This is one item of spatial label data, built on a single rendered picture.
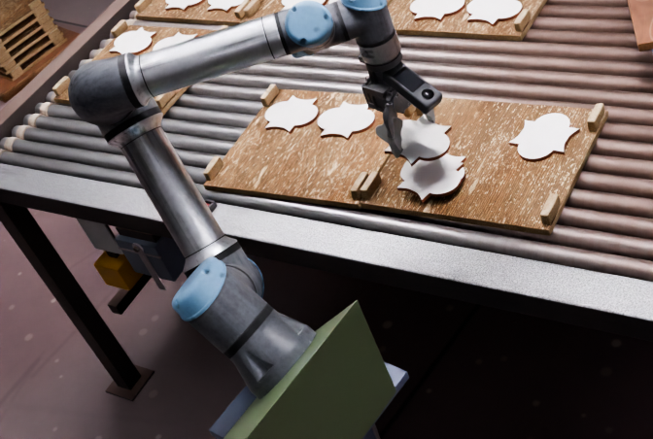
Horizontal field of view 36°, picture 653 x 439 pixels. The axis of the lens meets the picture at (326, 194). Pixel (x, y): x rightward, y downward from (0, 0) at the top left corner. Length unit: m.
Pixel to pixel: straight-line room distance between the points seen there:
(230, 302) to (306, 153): 0.63
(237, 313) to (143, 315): 1.83
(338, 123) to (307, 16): 0.65
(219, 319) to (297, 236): 0.43
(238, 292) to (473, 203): 0.53
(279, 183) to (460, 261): 0.50
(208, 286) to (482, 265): 0.52
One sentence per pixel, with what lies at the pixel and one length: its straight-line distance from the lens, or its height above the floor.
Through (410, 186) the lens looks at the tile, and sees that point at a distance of 2.04.
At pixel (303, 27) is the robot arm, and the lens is 1.70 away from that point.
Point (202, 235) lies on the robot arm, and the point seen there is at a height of 1.13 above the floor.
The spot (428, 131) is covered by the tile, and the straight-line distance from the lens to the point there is 2.04.
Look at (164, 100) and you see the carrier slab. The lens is 2.65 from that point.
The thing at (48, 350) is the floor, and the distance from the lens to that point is 3.66.
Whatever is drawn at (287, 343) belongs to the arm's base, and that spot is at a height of 1.04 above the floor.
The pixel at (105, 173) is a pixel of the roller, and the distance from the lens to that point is 2.56.
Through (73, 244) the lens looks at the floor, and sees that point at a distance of 4.03.
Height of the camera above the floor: 2.27
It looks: 38 degrees down
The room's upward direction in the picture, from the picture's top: 23 degrees counter-clockwise
